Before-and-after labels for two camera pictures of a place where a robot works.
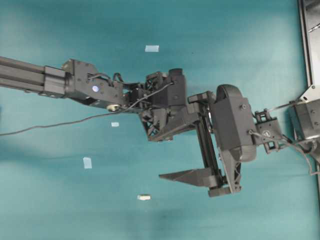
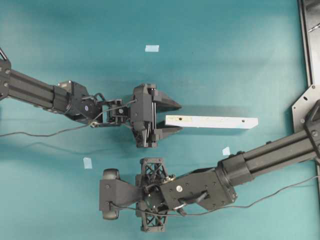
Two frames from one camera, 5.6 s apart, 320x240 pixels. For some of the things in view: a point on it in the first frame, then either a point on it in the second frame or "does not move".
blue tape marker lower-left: [87, 161] does not move
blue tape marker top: [151, 48] does not move
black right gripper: [221, 170] → [155, 209]
